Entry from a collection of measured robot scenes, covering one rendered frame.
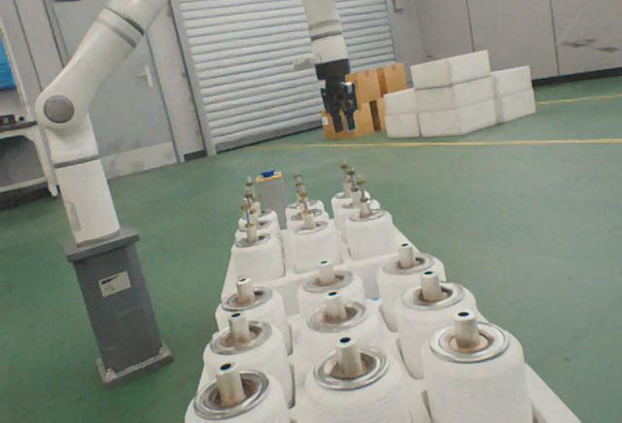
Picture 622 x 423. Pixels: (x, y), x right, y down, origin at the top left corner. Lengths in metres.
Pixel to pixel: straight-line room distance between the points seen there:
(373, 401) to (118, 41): 0.89
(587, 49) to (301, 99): 3.37
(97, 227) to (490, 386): 0.87
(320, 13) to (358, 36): 6.42
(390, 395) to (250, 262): 0.56
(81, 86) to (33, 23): 5.13
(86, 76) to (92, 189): 0.23
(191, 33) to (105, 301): 5.46
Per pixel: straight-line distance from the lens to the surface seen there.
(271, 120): 6.70
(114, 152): 6.19
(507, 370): 0.53
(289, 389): 0.66
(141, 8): 1.19
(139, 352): 1.24
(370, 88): 5.07
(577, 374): 0.97
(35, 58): 6.20
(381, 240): 1.02
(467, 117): 3.83
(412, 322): 0.63
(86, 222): 1.18
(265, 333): 0.64
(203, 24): 6.54
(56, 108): 1.15
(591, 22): 6.59
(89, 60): 1.16
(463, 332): 0.54
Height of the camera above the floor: 0.52
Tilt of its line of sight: 10 degrees down
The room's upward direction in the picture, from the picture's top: 12 degrees counter-clockwise
